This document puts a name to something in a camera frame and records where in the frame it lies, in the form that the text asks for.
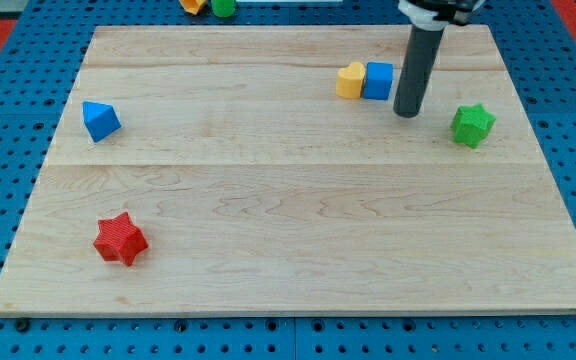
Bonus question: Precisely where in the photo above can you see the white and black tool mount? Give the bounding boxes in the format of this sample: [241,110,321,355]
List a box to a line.
[397,0,486,31]

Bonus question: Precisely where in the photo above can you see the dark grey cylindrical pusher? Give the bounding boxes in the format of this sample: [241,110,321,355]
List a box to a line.
[393,25,444,118]

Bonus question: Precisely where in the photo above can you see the blue cube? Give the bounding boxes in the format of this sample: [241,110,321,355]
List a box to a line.
[362,62,394,100]

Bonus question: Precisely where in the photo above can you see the yellow heart block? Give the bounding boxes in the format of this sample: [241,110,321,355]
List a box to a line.
[335,62,366,99]

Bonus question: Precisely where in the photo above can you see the green star block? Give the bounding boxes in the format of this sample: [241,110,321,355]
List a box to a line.
[451,104,496,149]

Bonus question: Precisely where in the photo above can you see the green cylinder block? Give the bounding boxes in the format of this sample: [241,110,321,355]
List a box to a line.
[211,0,236,18]

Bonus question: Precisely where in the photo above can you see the wooden board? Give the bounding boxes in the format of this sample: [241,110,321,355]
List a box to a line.
[0,25,576,318]

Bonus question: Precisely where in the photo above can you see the orange block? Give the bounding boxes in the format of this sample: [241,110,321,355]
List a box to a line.
[179,0,208,15]

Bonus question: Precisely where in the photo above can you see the blue triangular prism block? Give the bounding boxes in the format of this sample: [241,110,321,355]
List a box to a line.
[82,101,121,142]

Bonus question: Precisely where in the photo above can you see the red star block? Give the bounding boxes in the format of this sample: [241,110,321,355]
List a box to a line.
[93,212,149,267]

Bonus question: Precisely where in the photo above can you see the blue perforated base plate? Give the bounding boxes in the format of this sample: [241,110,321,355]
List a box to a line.
[0,0,576,359]

